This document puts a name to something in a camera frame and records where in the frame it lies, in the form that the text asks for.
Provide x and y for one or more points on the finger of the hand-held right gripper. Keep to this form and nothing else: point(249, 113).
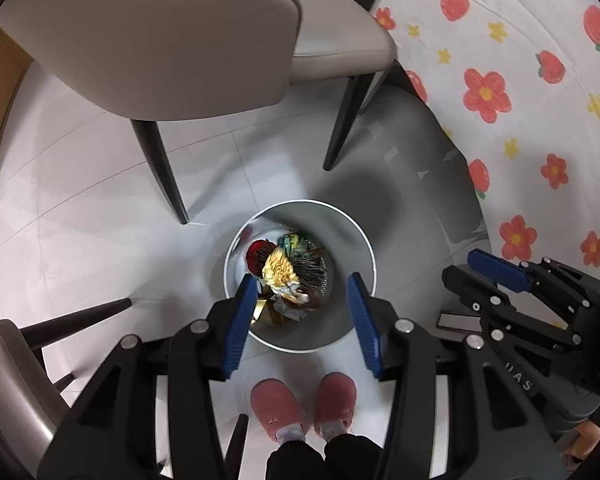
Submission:
point(497, 270)
point(472, 292)

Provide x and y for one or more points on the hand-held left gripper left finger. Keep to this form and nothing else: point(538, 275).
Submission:
point(237, 330)

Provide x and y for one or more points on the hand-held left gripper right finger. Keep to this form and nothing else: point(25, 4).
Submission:
point(367, 330)

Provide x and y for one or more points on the gold foil wrapper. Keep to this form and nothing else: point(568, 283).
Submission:
point(280, 272)

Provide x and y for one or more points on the white round trash bin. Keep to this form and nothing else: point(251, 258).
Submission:
point(350, 240)

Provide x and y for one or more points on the person's right hand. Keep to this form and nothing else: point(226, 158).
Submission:
point(587, 442)

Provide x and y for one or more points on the pink slipper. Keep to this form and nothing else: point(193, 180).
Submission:
point(277, 410)
point(336, 402)

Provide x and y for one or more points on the person's right leg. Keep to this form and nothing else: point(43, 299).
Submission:
point(355, 457)

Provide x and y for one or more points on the person's leg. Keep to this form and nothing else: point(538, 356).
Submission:
point(355, 457)
point(295, 460)

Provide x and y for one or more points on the person's left leg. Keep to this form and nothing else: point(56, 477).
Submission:
point(295, 460)

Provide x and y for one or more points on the flower and strawberry print tablecloth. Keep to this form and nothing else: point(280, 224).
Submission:
point(520, 85)

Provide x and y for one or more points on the grey upholstered chair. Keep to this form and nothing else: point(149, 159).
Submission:
point(155, 40)
point(15, 390)

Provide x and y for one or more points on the wooden cabinet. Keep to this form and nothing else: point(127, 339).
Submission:
point(0, 90)

